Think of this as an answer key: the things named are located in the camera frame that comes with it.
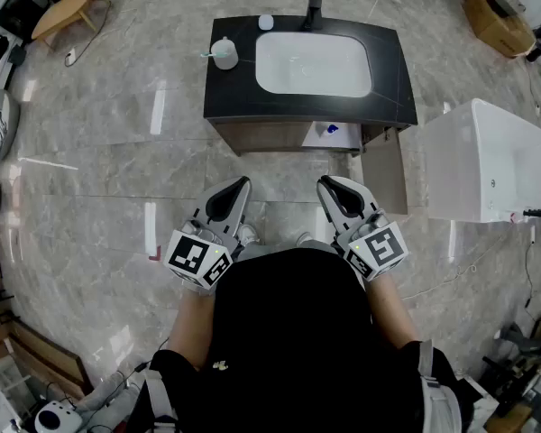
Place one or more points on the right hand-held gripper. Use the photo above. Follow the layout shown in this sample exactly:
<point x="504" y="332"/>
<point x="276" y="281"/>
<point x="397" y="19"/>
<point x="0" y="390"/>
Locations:
<point x="378" y="248"/>

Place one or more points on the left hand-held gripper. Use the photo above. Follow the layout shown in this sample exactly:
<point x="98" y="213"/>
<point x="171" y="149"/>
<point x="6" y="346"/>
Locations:
<point x="194" y="260"/>

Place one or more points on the blue capped tube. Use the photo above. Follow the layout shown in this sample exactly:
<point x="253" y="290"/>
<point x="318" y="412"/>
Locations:
<point x="327" y="130"/>

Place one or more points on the white cup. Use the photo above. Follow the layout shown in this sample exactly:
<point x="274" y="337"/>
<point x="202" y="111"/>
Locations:
<point x="226" y="57"/>

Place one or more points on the teal toothbrush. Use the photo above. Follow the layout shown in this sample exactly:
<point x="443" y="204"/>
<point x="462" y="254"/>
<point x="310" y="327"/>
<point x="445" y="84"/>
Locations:
<point x="206" y="54"/>

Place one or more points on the person's left forearm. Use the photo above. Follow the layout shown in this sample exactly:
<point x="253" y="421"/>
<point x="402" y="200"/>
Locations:
<point x="191" y="327"/>

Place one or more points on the person's right forearm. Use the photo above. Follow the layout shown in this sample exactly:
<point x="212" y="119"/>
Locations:
<point x="392" y="309"/>

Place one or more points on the white sink basin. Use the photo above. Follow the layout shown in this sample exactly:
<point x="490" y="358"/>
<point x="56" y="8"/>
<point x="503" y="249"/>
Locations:
<point x="313" y="66"/>

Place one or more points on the person's left white shoe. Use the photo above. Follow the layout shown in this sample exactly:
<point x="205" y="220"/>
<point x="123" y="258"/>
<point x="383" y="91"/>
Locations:
<point x="248" y="233"/>

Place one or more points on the person's white shoe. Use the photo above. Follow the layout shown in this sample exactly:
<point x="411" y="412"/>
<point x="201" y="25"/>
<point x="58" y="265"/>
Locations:
<point x="305" y="239"/>
<point x="248" y="233"/>

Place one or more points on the beige cabinet door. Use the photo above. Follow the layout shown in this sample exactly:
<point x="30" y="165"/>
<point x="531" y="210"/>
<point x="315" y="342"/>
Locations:
<point x="385" y="174"/>

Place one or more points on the person's right white shoe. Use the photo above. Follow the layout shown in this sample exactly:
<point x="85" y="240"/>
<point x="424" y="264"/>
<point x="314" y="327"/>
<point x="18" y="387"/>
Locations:
<point x="305" y="239"/>

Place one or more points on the person's grey jeans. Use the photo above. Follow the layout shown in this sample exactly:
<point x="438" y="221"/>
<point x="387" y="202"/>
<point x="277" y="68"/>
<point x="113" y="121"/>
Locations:
<point x="261" y="251"/>

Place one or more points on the black vanity top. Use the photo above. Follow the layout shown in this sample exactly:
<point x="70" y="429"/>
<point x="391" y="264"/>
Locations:
<point x="234" y="93"/>

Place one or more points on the white bathtub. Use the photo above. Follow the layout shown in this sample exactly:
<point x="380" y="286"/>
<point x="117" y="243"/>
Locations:
<point x="469" y="169"/>

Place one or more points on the person's black shirt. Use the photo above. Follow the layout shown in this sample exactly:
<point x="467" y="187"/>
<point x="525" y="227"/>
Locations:
<point x="293" y="332"/>

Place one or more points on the black bathtub tap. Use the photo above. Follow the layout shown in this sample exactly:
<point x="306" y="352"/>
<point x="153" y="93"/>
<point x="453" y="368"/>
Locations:
<point x="538" y="213"/>

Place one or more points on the black faucet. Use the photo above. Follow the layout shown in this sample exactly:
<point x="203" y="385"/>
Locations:
<point x="313" y="11"/>

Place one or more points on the small white power strip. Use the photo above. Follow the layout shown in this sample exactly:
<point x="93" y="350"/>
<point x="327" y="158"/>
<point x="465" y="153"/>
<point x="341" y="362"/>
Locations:
<point x="70" y="54"/>

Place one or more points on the wooden board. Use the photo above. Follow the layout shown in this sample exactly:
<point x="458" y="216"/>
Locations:
<point x="49" y="354"/>

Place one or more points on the large cardboard box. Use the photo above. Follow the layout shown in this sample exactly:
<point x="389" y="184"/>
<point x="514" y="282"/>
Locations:
<point x="496" y="25"/>

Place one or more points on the round wooden table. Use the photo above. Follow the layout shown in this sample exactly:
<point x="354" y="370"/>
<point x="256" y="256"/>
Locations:
<point x="63" y="9"/>

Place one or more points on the white round-lens device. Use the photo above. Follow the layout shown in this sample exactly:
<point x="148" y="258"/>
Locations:
<point x="58" y="417"/>

